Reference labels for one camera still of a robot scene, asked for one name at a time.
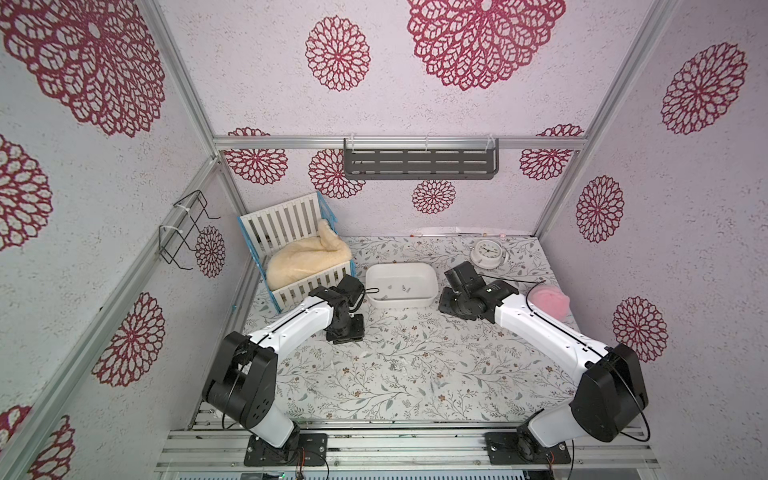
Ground white plastic storage box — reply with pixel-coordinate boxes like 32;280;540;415
364;262;439;309

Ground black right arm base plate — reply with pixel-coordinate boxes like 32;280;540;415
484;422;572;467

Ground beige plush cloth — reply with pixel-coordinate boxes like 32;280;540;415
266;219;352;290

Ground white alarm clock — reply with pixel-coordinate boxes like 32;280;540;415
469;238;508;270

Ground white slatted blue basket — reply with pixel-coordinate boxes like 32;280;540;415
238;192;356;312

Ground silver screw in box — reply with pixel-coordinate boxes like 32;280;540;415
382;282;412;301

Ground black wire wall rack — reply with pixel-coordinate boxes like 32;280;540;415
157;189;220;271

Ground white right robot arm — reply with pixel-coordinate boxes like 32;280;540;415
439;261;650;462

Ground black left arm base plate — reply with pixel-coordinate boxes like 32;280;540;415
243;430;329;467

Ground dark grey wall shelf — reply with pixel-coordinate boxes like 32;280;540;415
342;139;499;181

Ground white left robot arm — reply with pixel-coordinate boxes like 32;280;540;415
202;275;365;450

